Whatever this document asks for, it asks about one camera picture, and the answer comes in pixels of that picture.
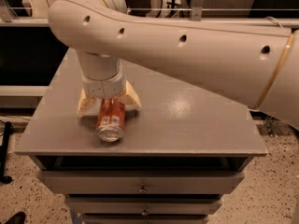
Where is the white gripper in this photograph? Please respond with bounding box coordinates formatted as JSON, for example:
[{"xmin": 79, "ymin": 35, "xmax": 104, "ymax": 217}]
[{"xmin": 77, "ymin": 68, "xmax": 142, "ymax": 118}]

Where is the orange coke can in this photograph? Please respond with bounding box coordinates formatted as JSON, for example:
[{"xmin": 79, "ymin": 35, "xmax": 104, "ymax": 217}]
[{"xmin": 95, "ymin": 98, "xmax": 125, "ymax": 143}]

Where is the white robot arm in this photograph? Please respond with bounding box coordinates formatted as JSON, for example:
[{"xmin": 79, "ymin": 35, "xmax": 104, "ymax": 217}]
[{"xmin": 49, "ymin": 0, "xmax": 299, "ymax": 129}]

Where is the grey drawer cabinet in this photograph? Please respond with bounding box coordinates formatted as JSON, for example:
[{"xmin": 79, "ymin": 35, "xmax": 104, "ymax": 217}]
[{"xmin": 16, "ymin": 50, "xmax": 267, "ymax": 224}]

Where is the top grey drawer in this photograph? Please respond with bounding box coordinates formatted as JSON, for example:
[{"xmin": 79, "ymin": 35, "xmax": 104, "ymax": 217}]
[{"xmin": 38, "ymin": 171, "xmax": 244, "ymax": 195}]

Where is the grey drawer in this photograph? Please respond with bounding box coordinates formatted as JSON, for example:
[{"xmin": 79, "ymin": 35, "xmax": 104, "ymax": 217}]
[
  {"xmin": 38, "ymin": 171, "xmax": 244, "ymax": 195},
  {"xmin": 66, "ymin": 196, "xmax": 222, "ymax": 215}
]

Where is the middle grey drawer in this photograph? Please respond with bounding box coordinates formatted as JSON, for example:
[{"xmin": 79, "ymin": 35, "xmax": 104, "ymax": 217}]
[{"xmin": 66, "ymin": 196, "xmax": 222, "ymax": 215}]

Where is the black stand on floor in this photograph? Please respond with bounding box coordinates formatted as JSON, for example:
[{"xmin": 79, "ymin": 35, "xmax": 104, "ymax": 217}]
[{"xmin": 0, "ymin": 121, "xmax": 14, "ymax": 184}]

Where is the metal railing ledge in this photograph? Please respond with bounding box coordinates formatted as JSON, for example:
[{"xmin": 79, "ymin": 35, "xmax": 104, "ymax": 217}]
[{"xmin": 0, "ymin": 0, "xmax": 299, "ymax": 29}]

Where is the white cable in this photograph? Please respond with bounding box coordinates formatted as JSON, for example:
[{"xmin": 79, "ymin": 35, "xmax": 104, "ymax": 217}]
[{"xmin": 264, "ymin": 15, "xmax": 284, "ymax": 29}]

